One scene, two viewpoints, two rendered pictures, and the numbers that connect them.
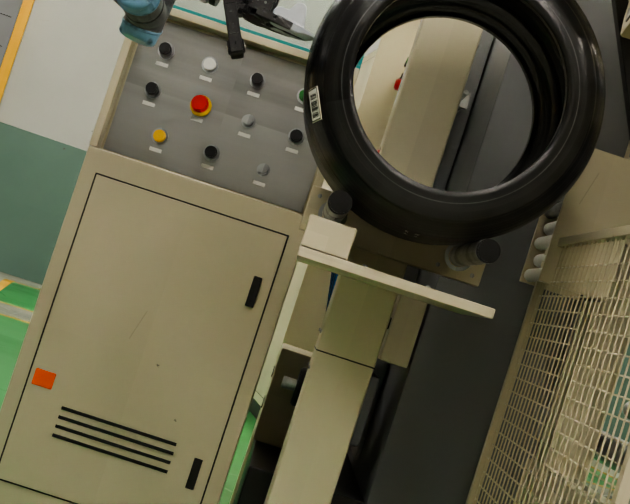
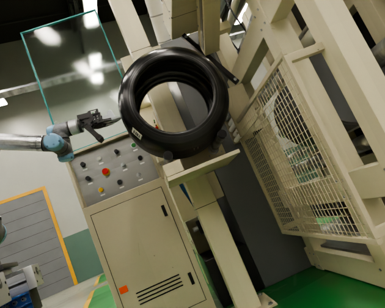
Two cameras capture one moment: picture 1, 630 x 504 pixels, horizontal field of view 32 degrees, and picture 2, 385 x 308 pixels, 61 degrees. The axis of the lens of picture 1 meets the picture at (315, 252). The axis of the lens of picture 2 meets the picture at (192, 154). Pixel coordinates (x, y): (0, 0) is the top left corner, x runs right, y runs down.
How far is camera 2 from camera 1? 0.48 m
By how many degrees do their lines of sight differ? 10
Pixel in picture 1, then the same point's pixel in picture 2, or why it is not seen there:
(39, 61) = (63, 214)
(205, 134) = (113, 178)
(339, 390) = (212, 215)
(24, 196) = (86, 251)
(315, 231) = (167, 169)
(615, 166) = (233, 90)
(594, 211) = (238, 106)
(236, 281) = (156, 211)
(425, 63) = (159, 105)
